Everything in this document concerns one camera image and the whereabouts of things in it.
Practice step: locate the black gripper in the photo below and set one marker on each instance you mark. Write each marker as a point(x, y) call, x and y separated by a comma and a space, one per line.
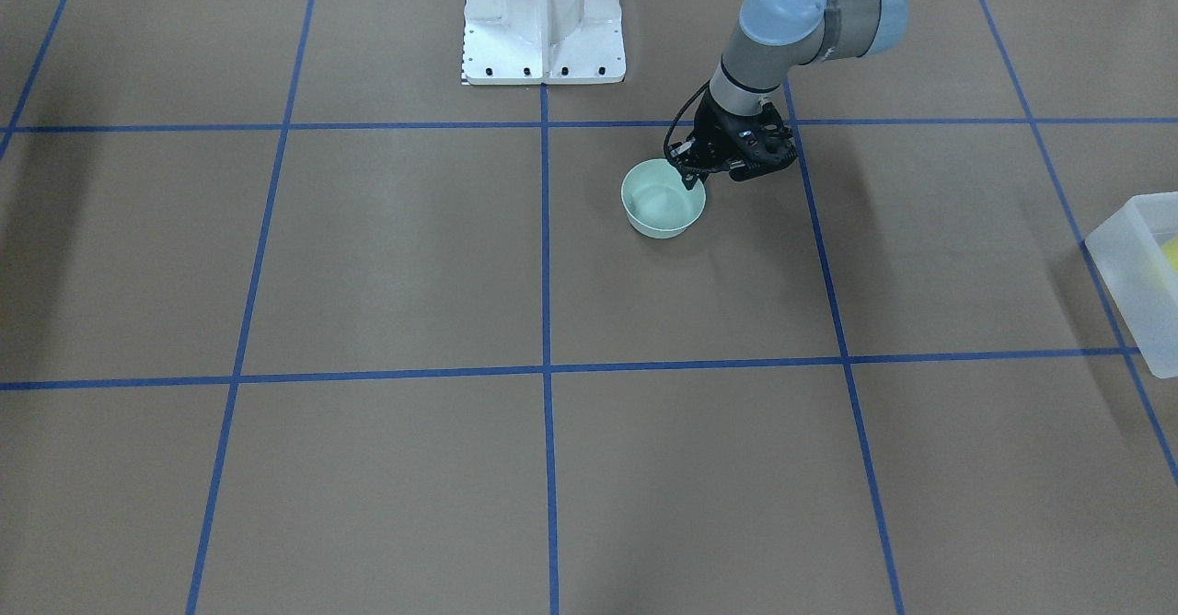
point(710, 130)

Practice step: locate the mint green bowl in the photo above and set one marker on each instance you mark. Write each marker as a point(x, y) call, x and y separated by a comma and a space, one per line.
point(656, 201)

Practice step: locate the yellow plastic cup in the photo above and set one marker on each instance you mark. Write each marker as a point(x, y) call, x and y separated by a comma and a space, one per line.
point(1169, 252)

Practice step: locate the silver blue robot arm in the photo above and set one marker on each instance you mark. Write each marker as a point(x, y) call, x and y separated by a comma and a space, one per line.
point(771, 37)

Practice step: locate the translucent plastic bin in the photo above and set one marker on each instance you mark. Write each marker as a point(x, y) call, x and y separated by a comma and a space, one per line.
point(1128, 249)

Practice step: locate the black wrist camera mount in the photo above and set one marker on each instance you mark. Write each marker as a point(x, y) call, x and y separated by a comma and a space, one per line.
point(760, 147)

